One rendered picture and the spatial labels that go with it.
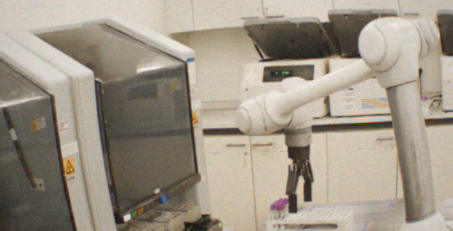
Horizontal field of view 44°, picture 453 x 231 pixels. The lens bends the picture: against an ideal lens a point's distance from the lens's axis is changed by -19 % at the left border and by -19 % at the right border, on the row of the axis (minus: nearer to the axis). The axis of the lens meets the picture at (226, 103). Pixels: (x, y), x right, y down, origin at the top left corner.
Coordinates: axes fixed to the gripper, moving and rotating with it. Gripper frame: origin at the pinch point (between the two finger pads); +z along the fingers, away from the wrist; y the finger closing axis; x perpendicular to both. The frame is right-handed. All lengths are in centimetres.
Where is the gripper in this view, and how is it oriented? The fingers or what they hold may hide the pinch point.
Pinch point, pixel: (300, 204)
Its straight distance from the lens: 216.6
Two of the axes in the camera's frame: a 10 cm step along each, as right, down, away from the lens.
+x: -8.9, 0.3, 4.6
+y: 4.6, -1.4, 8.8
